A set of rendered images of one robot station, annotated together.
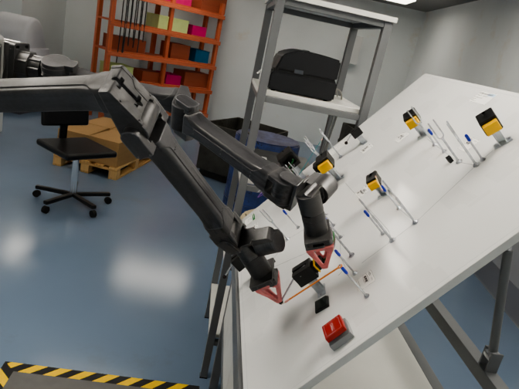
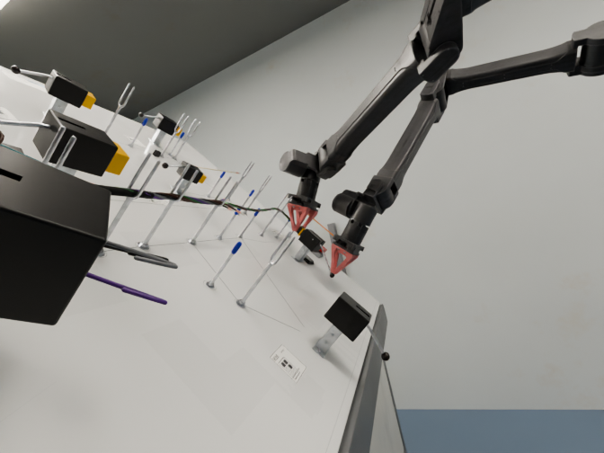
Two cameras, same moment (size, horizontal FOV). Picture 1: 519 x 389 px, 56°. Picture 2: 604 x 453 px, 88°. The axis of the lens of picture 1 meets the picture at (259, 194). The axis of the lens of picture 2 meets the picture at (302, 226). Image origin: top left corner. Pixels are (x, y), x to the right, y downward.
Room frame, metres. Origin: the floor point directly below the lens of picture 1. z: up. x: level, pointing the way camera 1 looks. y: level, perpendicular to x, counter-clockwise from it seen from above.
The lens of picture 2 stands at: (1.97, 0.19, 1.10)
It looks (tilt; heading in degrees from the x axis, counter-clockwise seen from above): 5 degrees up; 204
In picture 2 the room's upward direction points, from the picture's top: 13 degrees counter-clockwise
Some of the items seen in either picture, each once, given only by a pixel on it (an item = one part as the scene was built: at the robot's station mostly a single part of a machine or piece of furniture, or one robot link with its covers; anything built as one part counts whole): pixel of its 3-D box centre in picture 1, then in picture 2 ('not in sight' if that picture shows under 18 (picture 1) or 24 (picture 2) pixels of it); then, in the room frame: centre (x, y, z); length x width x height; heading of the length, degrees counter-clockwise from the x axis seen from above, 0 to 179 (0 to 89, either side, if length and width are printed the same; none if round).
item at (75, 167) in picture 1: (75, 147); not in sight; (3.91, 1.57, 0.51); 0.65 x 0.65 x 1.02
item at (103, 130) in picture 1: (109, 145); not in sight; (5.32, 1.76, 0.19); 1.12 x 0.80 x 0.39; 0
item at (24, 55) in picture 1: (29, 66); not in sight; (1.43, 0.73, 1.45); 0.09 x 0.08 x 0.12; 1
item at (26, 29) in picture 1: (18, 62); not in sight; (6.91, 3.70, 0.65); 0.69 x 0.59 x 1.29; 0
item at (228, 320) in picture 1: (234, 316); not in sight; (1.73, 0.00, 0.60); 0.55 x 0.02 x 0.39; 7
